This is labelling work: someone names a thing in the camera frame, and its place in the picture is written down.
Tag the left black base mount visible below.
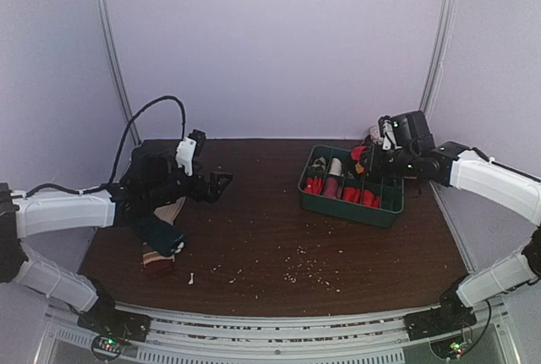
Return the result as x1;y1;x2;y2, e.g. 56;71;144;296
77;309;151;362

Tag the dark teal sock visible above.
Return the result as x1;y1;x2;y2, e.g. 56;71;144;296
131;214;185;257

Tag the red zigzag rolled sock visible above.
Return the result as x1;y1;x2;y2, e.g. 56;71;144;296
303;177;323;195

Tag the cream rolled sock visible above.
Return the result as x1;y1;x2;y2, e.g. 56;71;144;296
328;157;342;177

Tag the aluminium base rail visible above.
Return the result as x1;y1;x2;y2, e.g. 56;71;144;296
32;299;523;363

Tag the maroon rolled sock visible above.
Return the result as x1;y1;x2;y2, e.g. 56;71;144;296
321;177;340;198

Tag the right aluminium frame post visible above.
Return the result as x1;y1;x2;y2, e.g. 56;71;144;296
419;0;456;118

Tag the red and beige sock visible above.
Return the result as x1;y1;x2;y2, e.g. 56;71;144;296
360;189;380;209

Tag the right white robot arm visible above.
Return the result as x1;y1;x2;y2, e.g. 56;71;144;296
361;110;540;332

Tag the black argyle sock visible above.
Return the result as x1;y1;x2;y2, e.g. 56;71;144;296
350;146;373;175

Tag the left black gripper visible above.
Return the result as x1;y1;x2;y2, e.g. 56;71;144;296
145;160;232;208

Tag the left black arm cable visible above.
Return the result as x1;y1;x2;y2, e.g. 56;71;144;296
12;94;189;203

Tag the pink patterned bowl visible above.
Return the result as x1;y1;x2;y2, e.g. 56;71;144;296
369;126;383;143

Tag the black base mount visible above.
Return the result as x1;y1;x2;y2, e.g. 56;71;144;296
77;309;151;362
404;303;477;361

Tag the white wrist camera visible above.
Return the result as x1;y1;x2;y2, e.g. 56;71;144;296
175;138;198;177
378;116;397;151

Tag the green divided organizer tray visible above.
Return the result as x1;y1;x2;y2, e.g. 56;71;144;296
298;144;405;228

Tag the black beige patterned rolled sock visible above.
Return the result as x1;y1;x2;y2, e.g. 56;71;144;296
309;156;328;172

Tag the red rolled sock in tray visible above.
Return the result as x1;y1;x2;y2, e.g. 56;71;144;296
342;187;361;204

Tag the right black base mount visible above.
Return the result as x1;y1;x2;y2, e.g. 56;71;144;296
404;303;477;361

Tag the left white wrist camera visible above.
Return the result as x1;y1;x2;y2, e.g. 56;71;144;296
175;138;198;177

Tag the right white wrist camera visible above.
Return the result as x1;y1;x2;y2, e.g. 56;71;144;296
378;116;397;151

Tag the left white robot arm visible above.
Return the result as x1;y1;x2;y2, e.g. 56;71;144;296
1;138;233;334

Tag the left aluminium frame post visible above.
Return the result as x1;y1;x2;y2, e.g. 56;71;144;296
96;0;133;123

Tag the aluminium frame post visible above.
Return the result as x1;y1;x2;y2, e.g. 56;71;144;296
96;0;133;123
419;0;456;118

